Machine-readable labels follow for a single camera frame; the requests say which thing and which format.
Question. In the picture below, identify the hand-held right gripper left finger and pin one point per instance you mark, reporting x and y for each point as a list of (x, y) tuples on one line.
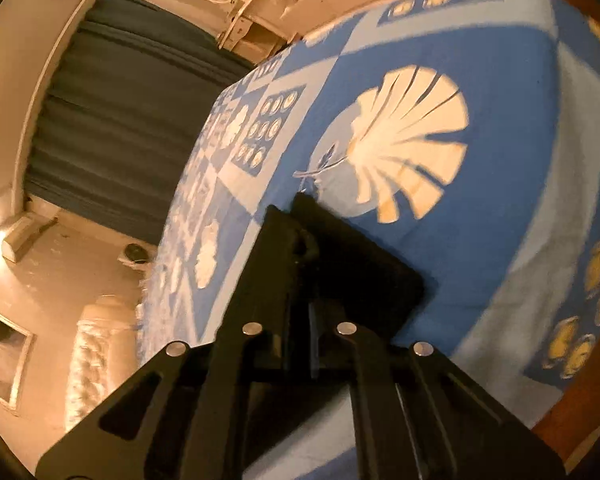
[(280, 265)]

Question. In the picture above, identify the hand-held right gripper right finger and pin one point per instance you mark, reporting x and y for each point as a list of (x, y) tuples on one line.
[(332, 345)]

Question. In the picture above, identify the black pants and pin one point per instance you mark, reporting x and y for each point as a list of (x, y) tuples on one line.
[(360, 260)]

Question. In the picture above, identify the round dark device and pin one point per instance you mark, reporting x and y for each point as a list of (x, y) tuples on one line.
[(136, 253)]

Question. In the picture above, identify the cream tufted bed headboard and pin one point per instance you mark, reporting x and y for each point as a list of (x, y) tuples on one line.
[(97, 355)]

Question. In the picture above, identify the dark grey curtain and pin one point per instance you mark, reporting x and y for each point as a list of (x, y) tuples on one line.
[(115, 125)]

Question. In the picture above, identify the blue shell print blanket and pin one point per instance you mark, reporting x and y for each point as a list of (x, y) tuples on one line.
[(480, 170)]

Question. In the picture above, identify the white wardrobe with oval mirror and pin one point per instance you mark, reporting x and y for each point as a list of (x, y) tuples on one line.
[(260, 5)]

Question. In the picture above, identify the white wall air conditioner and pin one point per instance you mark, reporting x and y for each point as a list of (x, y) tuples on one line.
[(22, 237)]

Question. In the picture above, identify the framed wall picture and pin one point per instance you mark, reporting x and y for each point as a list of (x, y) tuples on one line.
[(0, 355)]

